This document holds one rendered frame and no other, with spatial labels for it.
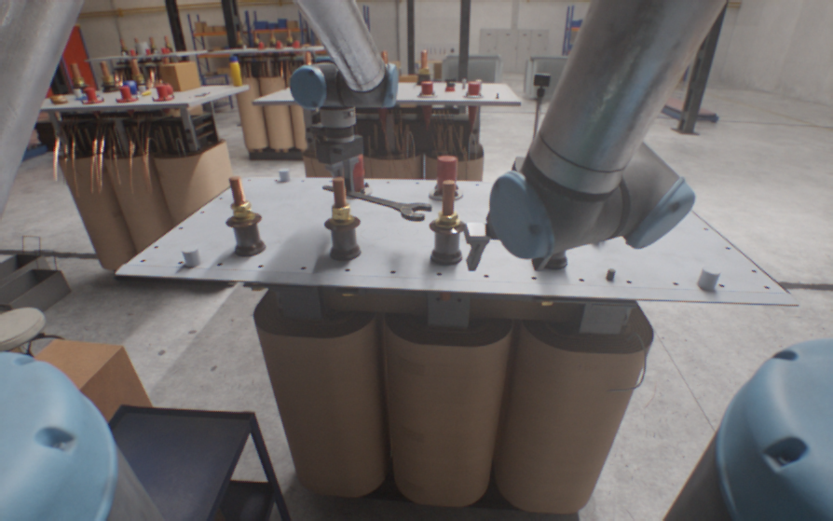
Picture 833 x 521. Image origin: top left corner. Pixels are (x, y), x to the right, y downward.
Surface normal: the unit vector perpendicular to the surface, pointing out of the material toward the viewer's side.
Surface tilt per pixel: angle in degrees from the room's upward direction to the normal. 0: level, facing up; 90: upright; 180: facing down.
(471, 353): 90
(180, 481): 0
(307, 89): 90
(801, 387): 5
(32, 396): 5
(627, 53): 102
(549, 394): 90
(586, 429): 90
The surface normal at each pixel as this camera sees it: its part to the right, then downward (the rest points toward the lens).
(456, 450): -0.09, 0.50
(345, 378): 0.34, 0.47
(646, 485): 0.00, -0.87
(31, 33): 0.99, 0.11
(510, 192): -0.92, 0.27
